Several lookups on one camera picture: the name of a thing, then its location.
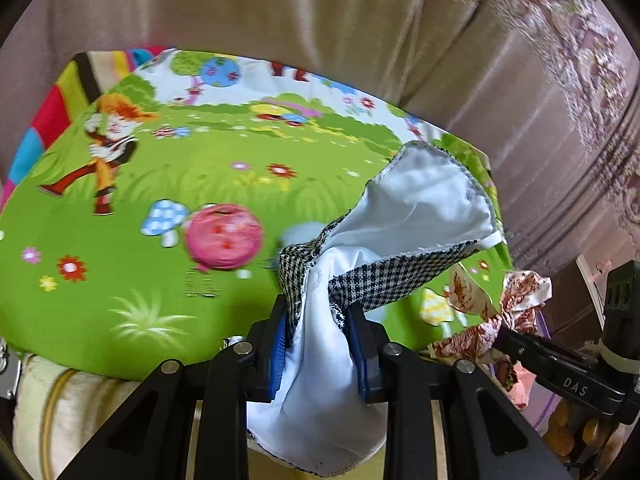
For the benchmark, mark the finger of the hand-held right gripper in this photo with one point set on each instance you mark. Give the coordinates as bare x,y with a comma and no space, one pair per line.
525,347

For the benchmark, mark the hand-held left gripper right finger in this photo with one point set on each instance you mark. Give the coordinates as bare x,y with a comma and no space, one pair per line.
357,355

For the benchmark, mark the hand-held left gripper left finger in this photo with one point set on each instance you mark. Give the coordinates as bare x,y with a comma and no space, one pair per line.
277,355

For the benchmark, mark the floral patterned cloth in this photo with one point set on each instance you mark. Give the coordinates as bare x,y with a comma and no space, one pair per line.
525,292

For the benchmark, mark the houndstooth cloth bag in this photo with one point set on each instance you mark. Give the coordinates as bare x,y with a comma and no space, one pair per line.
425,210

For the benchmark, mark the pink round soft toy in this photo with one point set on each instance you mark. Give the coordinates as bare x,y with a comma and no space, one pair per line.
222,235

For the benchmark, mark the person's right hand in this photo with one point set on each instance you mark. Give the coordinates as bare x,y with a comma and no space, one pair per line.
567,430

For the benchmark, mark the white paper sheet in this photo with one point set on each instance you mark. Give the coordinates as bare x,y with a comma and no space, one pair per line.
590,285

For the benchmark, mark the green cartoon printed sheet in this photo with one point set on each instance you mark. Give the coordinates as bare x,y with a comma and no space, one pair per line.
225,160

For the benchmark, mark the striped velvet cushion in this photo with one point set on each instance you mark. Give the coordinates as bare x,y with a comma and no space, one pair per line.
65,400

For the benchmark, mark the mauve embroidered curtain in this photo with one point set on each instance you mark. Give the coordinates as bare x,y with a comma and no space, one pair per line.
550,110

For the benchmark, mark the silver metal fitting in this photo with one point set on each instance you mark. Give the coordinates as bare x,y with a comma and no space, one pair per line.
7,375

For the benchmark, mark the colourful striped blanket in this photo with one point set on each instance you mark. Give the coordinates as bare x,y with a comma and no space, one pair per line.
55,110

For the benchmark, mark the beige curtain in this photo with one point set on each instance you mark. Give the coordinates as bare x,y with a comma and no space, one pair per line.
275,10

